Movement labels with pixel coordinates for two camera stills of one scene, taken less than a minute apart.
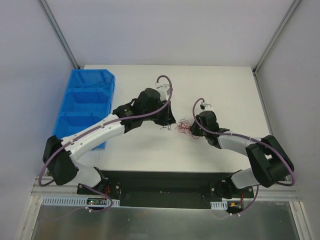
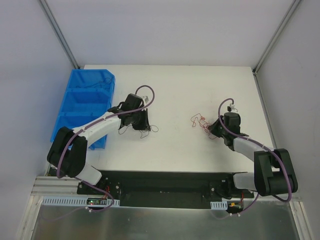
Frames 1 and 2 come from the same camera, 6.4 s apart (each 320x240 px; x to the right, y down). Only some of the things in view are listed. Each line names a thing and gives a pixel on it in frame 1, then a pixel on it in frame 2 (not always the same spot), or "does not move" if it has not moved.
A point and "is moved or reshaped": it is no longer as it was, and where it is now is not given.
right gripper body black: [197, 128] → [216, 127]
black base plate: [167, 188] does not move
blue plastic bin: [87, 98] does not move
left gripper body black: [165, 116] → [144, 119]
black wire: [169, 128] → [148, 132]
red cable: [182, 127] is moved or reshaped
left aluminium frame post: [59, 34] does not move
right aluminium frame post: [290, 10] does not move
